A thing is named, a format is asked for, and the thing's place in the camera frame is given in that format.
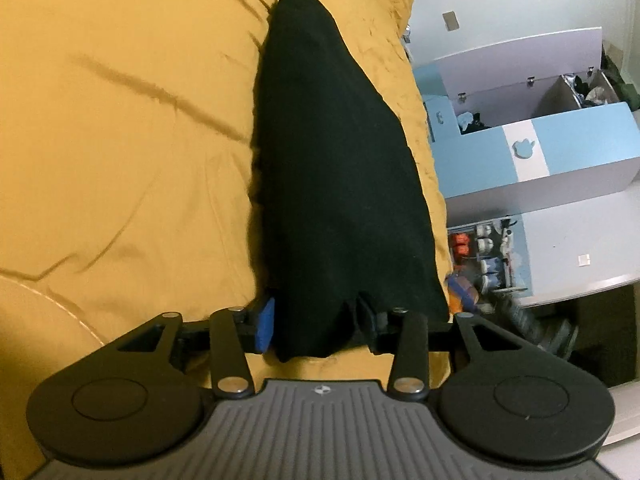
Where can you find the dark clothes in chest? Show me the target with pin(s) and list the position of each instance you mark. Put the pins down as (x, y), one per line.
(472, 122)

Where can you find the orange and blue toy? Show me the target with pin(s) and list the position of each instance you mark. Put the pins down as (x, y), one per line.
(462, 291)

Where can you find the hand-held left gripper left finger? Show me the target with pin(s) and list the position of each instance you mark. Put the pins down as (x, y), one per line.
(265, 324)

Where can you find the beige wall plate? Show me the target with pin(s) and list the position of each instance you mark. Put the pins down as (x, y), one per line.
(451, 20)

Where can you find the blue and white storage chest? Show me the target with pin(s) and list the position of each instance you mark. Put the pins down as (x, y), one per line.
(565, 150)

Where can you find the green cloth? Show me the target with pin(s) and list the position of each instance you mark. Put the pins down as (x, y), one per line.
(622, 77)

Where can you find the silver and grey bags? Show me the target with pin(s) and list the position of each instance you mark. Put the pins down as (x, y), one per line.
(585, 90)

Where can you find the tray of small toys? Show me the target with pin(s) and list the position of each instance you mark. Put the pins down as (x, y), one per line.
(575, 255)

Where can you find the white and blue shoes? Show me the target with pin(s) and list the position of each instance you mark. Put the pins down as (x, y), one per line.
(490, 265)

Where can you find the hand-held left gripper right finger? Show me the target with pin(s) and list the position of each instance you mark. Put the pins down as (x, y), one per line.
(371, 327)

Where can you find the yellow bed blanket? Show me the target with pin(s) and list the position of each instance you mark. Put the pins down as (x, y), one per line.
(125, 135)

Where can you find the black garment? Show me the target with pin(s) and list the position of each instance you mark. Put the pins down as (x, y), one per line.
(340, 160)

